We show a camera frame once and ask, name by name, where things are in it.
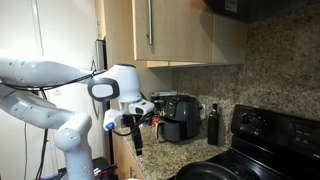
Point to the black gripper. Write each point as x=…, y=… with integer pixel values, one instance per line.
x=128, y=121

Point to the light wood cabinet door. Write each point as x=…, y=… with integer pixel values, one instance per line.
x=180, y=30

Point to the dark robot base platform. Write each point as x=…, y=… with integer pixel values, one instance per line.
x=103, y=168

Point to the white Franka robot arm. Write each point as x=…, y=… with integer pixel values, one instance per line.
x=33, y=71

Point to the light wood base cabinet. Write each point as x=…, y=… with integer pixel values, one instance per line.
x=125, y=160

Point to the small red bottle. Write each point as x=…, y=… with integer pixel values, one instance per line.
x=155, y=121

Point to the black air fryer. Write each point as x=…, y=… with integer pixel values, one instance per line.
x=181, y=116

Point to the black frying pan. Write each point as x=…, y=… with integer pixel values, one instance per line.
x=203, y=171

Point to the dark olive oil bottle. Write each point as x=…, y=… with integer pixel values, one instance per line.
x=213, y=126

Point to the black stove knob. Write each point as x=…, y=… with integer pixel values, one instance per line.
x=247, y=119
x=259, y=124

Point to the black electric stove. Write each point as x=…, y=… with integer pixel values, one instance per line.
x=283, y=140

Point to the range hood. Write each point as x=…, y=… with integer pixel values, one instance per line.
x=260, y=8

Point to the white bracket with blue plug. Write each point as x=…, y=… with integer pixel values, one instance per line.
x=111, y=120

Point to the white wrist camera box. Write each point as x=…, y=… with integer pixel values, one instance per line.
x=141, y=107

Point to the white wall outlet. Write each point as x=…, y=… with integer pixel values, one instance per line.
x=202, y=111

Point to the white wall switch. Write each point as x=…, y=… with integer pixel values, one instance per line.
x=58, y=91

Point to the light wood wall cabinet body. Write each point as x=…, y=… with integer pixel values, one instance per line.
x=230, y=40

